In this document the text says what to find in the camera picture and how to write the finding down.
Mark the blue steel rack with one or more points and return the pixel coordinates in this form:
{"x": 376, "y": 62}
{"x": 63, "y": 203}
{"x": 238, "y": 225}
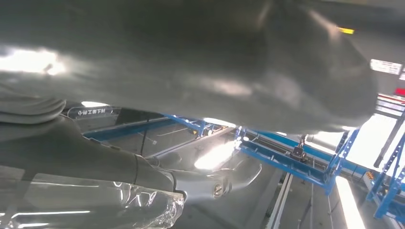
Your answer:
{"x": 389, "y": 189}
{"x": 278, "y": 158}

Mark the clear sign with white lettering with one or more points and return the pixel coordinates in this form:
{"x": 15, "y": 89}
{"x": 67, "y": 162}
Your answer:
{"x": 91, "y": 112}

